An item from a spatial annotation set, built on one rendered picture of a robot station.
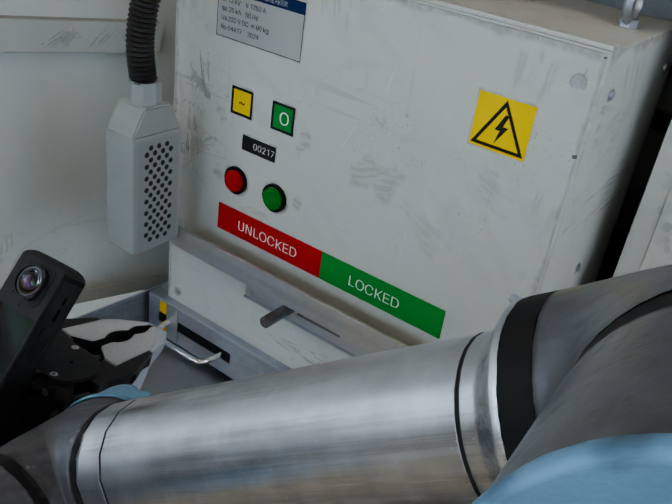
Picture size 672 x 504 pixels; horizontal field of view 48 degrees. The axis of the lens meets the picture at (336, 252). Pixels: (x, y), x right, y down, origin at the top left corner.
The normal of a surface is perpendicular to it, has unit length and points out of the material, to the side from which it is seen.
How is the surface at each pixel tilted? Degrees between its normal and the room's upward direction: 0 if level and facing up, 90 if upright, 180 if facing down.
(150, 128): 90
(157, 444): 59
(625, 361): 45
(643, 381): 40
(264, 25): 93
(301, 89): 93
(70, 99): 90
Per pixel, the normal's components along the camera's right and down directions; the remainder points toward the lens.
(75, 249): 0.62, 0.43
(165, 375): 0.17, -0.88
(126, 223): -0.59, 0.32
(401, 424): -0.63, -0.20
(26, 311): -0.30, -0.32
